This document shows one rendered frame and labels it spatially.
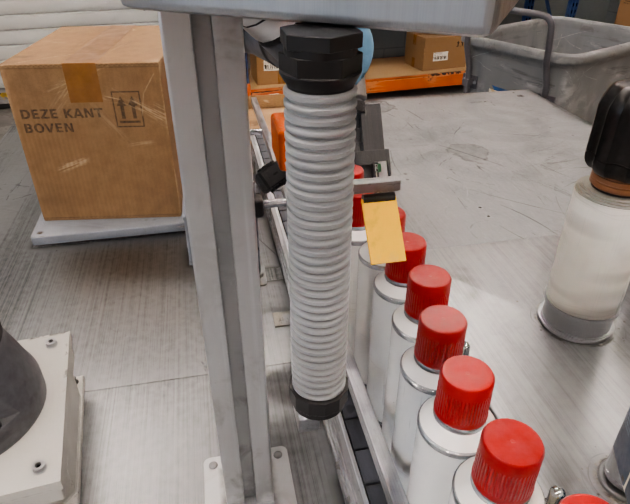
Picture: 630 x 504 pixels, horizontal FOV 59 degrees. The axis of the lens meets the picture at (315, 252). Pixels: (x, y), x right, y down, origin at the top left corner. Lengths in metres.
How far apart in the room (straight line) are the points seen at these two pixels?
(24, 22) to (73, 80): 3.77
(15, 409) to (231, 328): 0.24
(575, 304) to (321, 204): 0.50
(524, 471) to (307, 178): 0.19
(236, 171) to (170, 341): 0.45
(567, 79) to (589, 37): 0.79
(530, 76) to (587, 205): 2.07
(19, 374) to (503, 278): 0.60
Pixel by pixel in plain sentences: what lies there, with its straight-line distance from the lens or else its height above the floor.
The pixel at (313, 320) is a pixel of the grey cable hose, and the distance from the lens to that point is 0.28.
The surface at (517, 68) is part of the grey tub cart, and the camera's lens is 2.73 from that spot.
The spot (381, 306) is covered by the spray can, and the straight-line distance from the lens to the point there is 0.49.
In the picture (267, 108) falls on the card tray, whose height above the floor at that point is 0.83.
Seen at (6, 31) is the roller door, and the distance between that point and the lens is 4.77.
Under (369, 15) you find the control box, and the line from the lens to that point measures 0.23.
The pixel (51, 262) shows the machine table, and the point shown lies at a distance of 1.00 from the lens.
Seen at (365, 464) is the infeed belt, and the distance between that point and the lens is 0.56.
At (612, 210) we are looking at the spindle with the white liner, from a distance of 0.65.
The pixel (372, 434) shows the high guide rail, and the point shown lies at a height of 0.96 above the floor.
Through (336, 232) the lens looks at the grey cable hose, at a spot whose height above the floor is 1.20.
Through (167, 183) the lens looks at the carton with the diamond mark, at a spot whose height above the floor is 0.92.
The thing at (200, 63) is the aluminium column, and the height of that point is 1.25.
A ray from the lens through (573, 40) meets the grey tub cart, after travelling 3.45.
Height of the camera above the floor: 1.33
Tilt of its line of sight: 32 degrees down
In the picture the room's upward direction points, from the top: straight up
